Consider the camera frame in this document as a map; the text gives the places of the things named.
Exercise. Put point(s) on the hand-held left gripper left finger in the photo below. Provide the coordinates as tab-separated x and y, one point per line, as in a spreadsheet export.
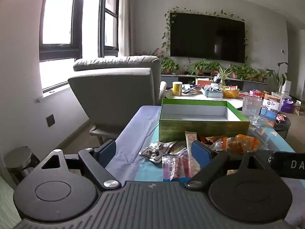
104	151

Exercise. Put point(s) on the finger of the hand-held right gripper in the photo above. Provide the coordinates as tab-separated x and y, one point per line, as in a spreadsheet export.
265	157

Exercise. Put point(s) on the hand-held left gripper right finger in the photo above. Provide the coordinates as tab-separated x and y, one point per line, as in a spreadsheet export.
201	151

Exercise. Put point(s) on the long white snack packet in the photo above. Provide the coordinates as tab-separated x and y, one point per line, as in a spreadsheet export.
190	138

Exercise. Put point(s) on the brown yellow snack packet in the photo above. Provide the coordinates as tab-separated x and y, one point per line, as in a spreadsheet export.
178	148

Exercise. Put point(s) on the green cardboard box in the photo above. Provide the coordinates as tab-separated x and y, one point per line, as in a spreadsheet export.
202	126

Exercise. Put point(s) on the orange pastry packet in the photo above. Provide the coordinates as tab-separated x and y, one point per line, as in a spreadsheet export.
243	143

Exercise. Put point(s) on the clear red printed snack packet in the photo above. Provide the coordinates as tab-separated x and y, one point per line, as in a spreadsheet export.
175	167

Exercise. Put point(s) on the red snack wrapper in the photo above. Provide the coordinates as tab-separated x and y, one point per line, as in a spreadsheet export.
282	118

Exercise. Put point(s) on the clear glass mug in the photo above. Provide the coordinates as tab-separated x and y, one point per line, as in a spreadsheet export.
251	109

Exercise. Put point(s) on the white blue carton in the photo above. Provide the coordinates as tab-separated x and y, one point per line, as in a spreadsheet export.
270	107

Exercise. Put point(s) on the purple bag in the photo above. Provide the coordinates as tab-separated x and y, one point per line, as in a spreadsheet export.
287	106

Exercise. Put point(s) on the grey blue storage tray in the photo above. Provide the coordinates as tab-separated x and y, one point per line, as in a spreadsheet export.
212	94

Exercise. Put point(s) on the grey armchair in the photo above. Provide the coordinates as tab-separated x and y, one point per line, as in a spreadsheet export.
112	90

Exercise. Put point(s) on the dark serving tray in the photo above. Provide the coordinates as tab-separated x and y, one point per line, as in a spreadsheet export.
190	90

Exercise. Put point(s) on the pink cardboard box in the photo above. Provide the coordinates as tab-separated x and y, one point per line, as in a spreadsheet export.
258	93

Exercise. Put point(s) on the yellow woven basket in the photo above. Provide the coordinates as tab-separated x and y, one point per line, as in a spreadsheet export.
230	93

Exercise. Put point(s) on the yellow can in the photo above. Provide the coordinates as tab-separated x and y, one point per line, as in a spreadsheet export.
177	89

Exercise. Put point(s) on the orange box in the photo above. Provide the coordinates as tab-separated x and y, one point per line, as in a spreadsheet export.
202	81

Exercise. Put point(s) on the tall leafy plant white pot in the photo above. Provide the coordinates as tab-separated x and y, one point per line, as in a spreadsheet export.
286	87

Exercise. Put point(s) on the cream plush cushion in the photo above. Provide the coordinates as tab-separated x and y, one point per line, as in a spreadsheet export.
162	88

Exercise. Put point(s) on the spider plant in vase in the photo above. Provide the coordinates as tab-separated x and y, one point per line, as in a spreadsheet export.
222	75

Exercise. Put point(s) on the green potted plant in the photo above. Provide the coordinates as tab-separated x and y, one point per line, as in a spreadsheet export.
243	71
169	64
261	74
202	66

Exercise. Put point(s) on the red flower arrangement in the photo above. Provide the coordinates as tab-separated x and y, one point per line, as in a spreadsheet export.
157	52

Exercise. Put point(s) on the pale green textured cushion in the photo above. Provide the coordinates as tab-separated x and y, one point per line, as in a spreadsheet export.
6	202

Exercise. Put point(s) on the black framed window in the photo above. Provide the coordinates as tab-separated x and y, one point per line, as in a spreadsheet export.
57	16
110	28

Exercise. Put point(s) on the black wall socket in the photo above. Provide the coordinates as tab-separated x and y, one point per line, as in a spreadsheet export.
50	120

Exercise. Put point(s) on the black wall television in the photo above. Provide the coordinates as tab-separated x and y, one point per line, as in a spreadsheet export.
207	38

